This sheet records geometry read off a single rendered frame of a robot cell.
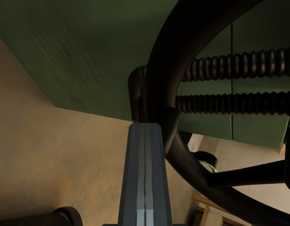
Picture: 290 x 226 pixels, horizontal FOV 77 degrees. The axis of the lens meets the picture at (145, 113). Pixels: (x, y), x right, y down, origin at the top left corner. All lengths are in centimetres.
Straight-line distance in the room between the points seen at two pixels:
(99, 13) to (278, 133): 40
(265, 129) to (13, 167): 82
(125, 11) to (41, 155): 71
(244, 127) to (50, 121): 74
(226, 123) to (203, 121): 5
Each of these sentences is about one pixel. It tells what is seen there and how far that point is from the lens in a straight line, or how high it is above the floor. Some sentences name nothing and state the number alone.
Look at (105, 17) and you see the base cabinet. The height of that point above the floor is 50.
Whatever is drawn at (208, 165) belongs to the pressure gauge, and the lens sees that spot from 44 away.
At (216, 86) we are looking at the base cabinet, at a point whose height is 68.
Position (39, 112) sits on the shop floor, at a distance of 86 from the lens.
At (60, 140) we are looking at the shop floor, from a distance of 93.
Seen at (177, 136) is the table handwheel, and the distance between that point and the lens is 19.
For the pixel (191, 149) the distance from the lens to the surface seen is 49.
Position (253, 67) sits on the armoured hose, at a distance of 18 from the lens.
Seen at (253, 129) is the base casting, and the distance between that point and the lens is 41.
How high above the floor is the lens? 76
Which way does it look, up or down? 33 degrees down
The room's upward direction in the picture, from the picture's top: 99 degrees clockwise
